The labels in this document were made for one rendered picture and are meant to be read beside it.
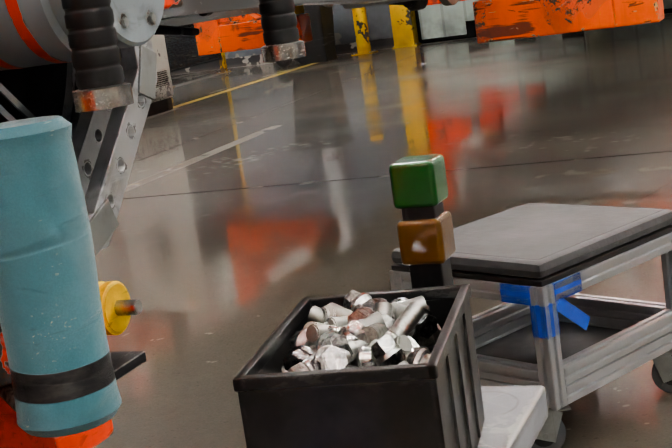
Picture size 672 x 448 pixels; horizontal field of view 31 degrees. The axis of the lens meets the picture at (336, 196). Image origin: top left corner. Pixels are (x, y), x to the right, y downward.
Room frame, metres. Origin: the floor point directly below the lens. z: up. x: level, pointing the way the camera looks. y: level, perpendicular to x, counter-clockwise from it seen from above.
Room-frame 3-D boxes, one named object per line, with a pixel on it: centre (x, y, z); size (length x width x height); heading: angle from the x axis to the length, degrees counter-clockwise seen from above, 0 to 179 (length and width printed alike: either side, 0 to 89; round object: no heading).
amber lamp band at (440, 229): (1.03, -0.07, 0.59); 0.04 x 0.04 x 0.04; 67
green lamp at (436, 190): (1.03, -0.07, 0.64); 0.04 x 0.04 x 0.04; 67
